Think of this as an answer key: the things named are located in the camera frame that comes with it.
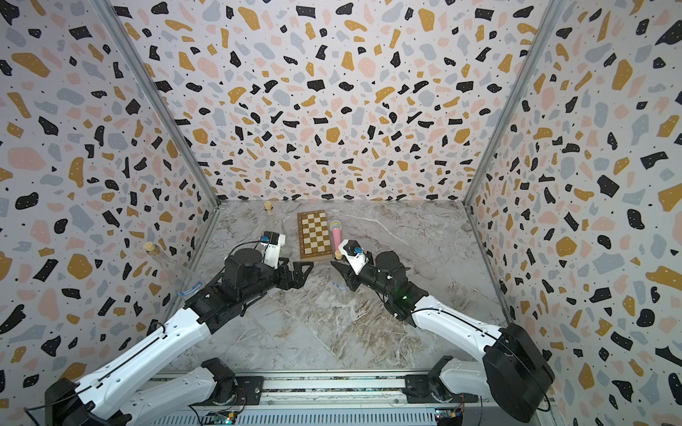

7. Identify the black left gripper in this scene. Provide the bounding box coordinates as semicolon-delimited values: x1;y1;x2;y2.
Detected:
240;256;314;307

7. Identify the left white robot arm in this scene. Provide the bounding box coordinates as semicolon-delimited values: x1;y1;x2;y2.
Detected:
44;248;314;425

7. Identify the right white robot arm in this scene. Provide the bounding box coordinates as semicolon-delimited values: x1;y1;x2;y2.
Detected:
330;251;555;424

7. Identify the glass bottle blue label back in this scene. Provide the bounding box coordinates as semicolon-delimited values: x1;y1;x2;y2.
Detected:
264;202;284;235

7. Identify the glass bottle blue label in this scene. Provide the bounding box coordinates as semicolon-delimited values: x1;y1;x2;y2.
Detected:
264;202;284;235
143;241;208;305

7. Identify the glass bottle blue label left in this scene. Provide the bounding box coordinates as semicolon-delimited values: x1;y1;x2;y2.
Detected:
143;241;208;305

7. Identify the wooden chessboard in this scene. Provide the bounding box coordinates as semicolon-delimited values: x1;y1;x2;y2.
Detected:
297;211;334;262

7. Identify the pink toy microphone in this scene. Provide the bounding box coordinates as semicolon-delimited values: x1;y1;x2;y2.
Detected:
329;219;343;251

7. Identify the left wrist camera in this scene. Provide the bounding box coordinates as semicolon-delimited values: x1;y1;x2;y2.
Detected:
260;231;286;269

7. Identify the left metal corner post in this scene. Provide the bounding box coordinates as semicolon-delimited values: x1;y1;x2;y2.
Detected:
91;1;220;209

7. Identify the metal corner post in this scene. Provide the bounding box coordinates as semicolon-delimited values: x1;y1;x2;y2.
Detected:
91;1;220;209
463;0;566;208

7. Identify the right metal corner post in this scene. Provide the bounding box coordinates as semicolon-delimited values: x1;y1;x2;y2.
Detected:
463;0;566;208

